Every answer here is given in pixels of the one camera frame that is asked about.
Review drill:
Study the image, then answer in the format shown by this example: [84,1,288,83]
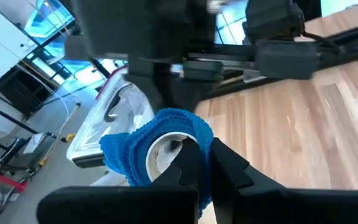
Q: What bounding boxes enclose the grey floor box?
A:
[22,132,57,156]

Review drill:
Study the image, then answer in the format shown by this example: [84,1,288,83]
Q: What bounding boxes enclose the blue bandage roll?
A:
[99,107,214,218]

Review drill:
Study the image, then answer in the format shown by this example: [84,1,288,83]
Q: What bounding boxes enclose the glass window wall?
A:
[23,0,127,88]

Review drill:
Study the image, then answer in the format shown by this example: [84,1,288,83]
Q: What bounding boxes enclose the black office chair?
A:
[0,136,27,171]

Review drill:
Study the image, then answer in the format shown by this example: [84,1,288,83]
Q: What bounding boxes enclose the red bar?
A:
[0,167,28,193]

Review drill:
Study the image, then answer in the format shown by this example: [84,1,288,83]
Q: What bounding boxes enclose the clear plastic storage box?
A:
[66,67,155,187]

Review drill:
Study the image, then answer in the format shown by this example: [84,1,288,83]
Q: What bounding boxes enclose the black shelf unit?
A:
[0,60,62,118]

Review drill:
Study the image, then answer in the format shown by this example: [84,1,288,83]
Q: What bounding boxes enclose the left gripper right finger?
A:
[209,137,358,224]

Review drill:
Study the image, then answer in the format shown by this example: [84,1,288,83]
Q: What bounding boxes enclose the white cable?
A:
[17,62,82,162]

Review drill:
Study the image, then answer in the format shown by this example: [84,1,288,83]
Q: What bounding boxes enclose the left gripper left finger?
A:
[37,138,202,224]

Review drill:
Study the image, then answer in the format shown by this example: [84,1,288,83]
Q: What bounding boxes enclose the white board panel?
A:
[0,2,39,88]

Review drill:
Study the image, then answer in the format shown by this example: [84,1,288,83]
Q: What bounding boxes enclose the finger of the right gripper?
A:
[166,62,205,113]
[125,58,168,113]

